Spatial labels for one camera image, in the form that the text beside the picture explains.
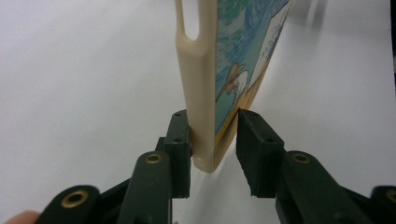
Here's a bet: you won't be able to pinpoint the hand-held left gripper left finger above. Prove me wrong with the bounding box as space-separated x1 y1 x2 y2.
116 109 192 224

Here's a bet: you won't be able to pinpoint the beige illustrated phone case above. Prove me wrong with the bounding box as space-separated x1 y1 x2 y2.
174 0 294 175

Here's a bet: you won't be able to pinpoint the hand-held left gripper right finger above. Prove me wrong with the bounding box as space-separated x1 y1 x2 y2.
235 107 372 224

